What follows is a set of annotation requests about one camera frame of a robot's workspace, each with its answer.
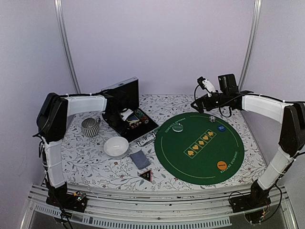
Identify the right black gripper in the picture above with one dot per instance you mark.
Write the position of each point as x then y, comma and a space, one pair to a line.
200, 100

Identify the boxed playing card deck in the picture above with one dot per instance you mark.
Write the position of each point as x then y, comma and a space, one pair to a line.
133, 120

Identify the orange big blind button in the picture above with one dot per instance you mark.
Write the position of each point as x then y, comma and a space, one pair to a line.
221, 165

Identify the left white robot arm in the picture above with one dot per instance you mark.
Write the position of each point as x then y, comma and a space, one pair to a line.
52, 122

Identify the round green poker mat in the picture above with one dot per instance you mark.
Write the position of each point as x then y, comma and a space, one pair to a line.
192, 155

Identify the clear acrylic dealer button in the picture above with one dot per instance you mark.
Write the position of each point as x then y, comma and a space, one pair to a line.
177, 127

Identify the floral tablecloth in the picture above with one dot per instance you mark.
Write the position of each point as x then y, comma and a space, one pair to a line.
84, 162

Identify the striped ceramic mug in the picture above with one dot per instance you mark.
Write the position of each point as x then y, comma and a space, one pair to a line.
90, 127

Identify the right poker chip stack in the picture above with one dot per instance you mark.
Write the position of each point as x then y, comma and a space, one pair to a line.
143, 118

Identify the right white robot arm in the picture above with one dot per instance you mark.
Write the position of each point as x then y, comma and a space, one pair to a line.
287, 116

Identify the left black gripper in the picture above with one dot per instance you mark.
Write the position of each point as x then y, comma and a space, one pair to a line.
120, 130

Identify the left aluminium frame post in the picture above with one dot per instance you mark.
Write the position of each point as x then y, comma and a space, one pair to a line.
65, 43

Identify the white ceramic bowl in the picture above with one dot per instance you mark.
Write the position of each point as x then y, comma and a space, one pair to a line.
116, 147

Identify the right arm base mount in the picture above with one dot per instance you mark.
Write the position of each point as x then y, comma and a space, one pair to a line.
255, 209

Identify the red black triangle card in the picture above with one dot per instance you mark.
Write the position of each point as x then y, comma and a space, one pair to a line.
147, 175

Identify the blue small blind button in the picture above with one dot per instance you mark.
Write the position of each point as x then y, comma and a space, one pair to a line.
221, 128

